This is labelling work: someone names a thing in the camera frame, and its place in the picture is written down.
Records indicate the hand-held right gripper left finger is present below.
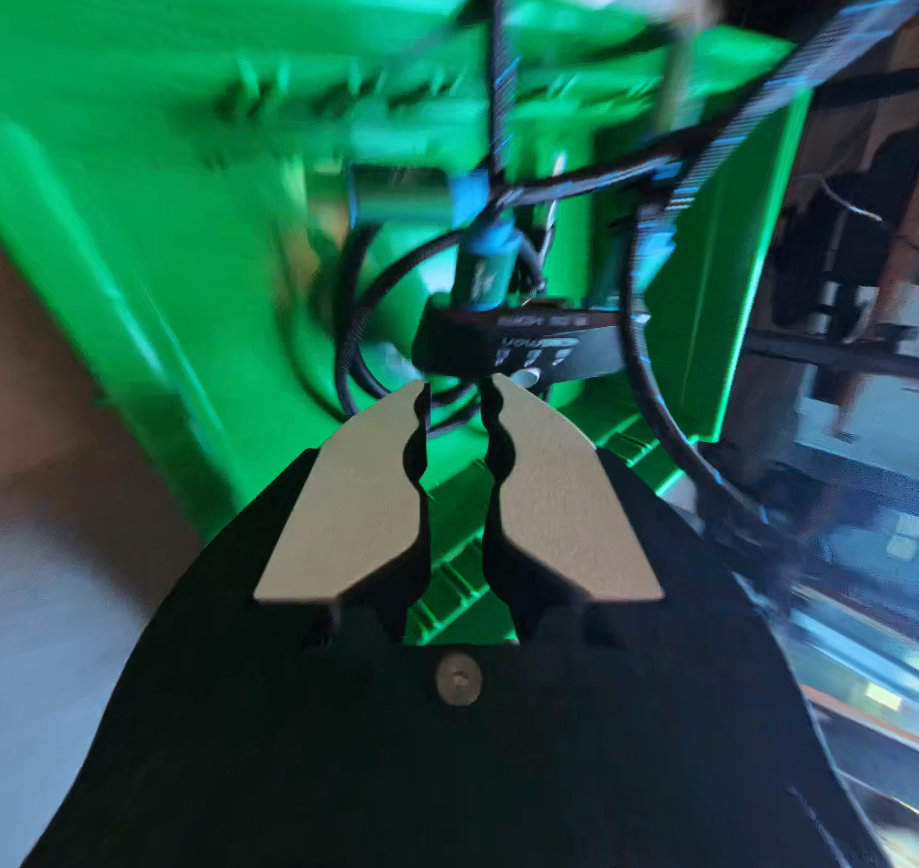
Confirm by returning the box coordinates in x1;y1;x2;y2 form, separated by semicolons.
253;380;432;644

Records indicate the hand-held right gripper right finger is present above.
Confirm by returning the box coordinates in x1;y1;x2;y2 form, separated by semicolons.
478;373;664;643

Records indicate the black adapter hub with cable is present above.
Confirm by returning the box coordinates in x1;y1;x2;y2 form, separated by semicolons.
334;229;627;440

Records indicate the green plastic bin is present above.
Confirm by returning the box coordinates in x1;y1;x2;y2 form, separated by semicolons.
0;0;816;646

